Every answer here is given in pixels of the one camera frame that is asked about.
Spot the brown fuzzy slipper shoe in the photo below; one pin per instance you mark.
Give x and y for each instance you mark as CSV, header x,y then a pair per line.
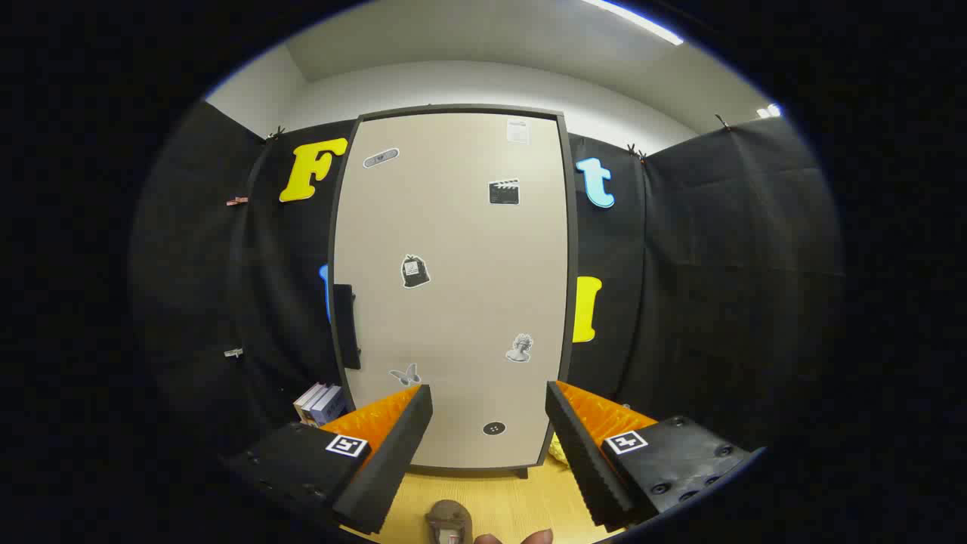
x,y
449,520

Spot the small ceiling light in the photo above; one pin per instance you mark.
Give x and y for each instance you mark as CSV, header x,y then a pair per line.
x,y
769,111

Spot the black backdrop cloth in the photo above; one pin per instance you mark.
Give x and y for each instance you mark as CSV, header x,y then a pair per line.
x,y
718,287

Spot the white book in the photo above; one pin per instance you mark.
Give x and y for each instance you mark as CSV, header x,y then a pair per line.
x,y
308,400

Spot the dark grey shoe cabinet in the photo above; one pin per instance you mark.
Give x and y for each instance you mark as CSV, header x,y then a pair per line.
x,y
573,249

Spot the ceiling light strip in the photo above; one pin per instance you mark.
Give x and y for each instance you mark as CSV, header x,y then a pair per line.
x,y
634,21

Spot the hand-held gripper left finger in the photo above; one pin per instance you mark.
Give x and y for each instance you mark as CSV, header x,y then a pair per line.
x,y
393,453

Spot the beige shoe cabinet door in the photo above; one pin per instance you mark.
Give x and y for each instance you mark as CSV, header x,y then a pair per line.
x,y
453,302

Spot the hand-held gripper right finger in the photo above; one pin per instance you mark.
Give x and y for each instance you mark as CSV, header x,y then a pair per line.
x,y
585,461

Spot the yellow round plush item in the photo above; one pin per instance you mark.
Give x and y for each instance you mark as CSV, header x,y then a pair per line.
x,y
557,452

